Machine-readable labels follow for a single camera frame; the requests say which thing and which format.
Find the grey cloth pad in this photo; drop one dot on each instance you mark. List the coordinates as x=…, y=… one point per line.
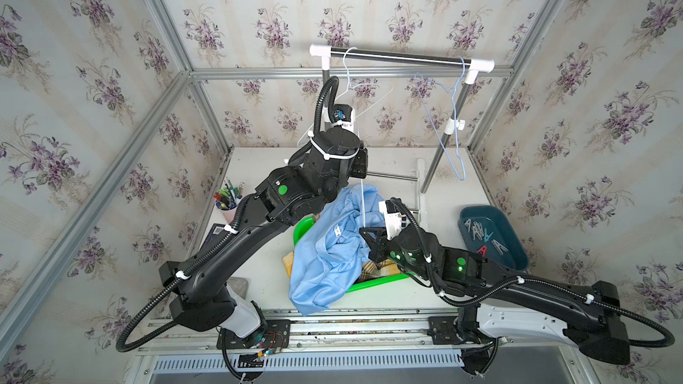
x=238, y=286

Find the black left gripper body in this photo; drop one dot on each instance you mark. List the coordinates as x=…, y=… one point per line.
x=358, y=164

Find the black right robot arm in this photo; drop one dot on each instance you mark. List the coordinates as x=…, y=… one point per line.
x=494, y=302

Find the dark teal plastic tray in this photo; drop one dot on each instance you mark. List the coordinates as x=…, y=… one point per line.
x=494, y=221

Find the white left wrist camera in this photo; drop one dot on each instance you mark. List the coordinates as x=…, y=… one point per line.
x=344, y=116

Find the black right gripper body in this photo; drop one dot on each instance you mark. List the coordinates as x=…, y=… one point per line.
x=397, y=252

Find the pink pen cup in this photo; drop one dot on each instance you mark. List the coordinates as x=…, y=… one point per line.
x=227, y=199

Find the yellow plaid shirt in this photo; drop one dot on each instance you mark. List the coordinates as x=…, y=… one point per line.
x=370, y=270

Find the light blue wire hanger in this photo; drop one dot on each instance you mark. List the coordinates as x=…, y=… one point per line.
x=450, y=127

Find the metal clothes rack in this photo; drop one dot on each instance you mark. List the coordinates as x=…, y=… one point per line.
x=426, y=107

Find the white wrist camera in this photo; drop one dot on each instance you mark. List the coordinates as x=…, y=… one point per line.
x=344, y=116
x=395, y=221

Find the teal clothespin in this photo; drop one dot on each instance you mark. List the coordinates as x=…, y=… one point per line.
x=487, y=236

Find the grey clothespin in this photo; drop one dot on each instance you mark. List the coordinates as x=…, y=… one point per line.
x=500, y=248
x=477, y=231

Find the green perforated plastic basket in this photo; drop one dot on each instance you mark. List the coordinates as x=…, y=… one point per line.
x=307, y=223

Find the dark blue card booklet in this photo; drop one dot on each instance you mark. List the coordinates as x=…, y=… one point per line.
x=214, y=235

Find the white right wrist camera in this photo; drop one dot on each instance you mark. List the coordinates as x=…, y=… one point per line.
x=395, y=221

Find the red clothespin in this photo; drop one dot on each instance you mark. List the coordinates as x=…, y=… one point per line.
x=482, y=249

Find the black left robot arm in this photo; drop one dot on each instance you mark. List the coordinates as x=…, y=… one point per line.
x=196, y=293

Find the light blue shirt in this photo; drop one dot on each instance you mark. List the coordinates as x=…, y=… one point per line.
x=329, y=258

